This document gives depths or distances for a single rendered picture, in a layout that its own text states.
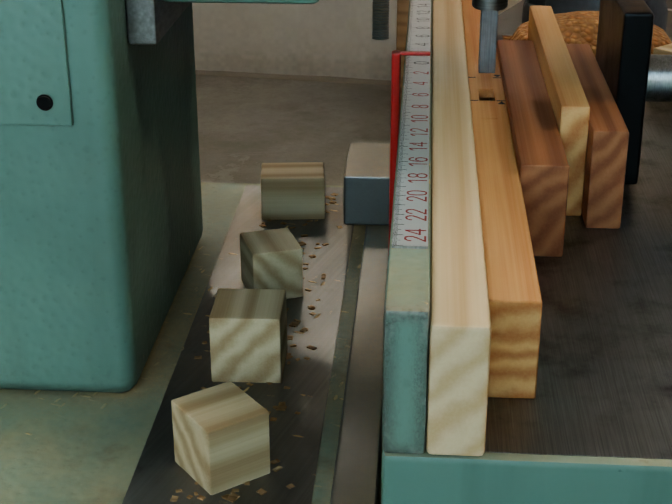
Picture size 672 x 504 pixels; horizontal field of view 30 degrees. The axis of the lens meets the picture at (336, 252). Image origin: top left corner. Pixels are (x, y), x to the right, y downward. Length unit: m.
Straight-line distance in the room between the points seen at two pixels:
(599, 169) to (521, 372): 0.17
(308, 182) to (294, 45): 3.28
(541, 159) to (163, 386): 0.24
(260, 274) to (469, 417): 0.35
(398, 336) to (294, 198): 0.48
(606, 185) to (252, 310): 0.20
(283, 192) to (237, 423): 0.33
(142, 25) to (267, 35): 3.53
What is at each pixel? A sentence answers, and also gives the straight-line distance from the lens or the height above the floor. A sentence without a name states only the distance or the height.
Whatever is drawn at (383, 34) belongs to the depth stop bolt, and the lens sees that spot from 0.74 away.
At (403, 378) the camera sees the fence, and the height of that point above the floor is 0.93.
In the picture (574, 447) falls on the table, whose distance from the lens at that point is 0.44.
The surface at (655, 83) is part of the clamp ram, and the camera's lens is 0.69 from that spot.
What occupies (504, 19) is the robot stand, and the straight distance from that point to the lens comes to 1.40.
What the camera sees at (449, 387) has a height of 0.93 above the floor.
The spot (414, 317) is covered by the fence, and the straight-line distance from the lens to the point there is 0.41.
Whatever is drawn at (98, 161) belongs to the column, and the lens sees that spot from 0.62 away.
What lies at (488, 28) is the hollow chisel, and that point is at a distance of 0.69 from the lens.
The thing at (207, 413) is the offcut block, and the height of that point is 0.83.
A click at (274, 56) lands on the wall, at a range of 4.17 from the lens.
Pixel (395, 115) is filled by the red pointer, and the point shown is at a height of 0.92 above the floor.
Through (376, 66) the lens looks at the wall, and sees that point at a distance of 4.11.
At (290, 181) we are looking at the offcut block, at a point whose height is 0.83.
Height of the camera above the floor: 1.13
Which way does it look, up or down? 24 degrees down
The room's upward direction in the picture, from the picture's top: straight up
